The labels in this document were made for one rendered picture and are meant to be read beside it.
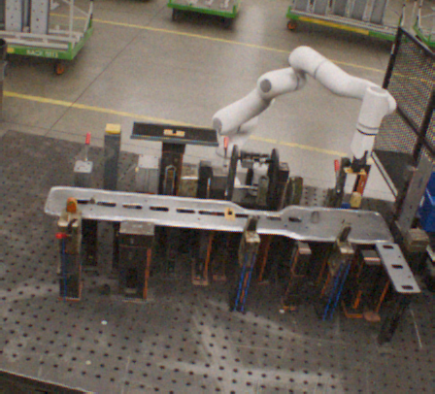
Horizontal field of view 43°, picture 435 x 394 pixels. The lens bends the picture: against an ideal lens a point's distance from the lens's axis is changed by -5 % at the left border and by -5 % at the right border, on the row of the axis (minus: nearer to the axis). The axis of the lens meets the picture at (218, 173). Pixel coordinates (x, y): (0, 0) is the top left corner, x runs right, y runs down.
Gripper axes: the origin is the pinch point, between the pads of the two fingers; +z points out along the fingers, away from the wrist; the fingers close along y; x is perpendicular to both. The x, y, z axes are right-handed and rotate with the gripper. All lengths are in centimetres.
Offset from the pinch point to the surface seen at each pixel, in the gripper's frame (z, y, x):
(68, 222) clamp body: 21, 21, -104
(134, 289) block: 53, 17, -79
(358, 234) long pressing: 27.1, 6.3, 7.0
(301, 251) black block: 28.1, 18.4, -19.1
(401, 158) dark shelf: 24, -58, 49
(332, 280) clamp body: 38.1, 22.5, -5.1
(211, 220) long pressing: 27, 4, -52
